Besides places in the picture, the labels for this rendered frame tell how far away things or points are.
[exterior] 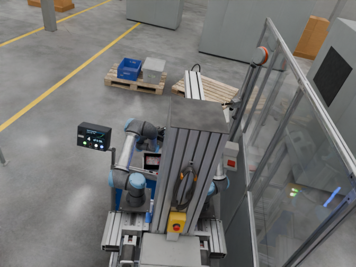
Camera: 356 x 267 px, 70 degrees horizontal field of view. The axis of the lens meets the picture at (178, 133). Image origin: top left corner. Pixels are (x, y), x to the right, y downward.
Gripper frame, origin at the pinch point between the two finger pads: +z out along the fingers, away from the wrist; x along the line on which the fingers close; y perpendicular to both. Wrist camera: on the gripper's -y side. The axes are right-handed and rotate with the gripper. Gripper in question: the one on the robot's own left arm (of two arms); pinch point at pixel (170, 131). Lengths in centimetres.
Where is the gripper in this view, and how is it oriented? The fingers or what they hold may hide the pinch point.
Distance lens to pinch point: 237.3
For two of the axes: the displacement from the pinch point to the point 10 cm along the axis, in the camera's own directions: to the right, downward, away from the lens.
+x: -1.1, 8.3, 5.5
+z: 8.7, -1.8, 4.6
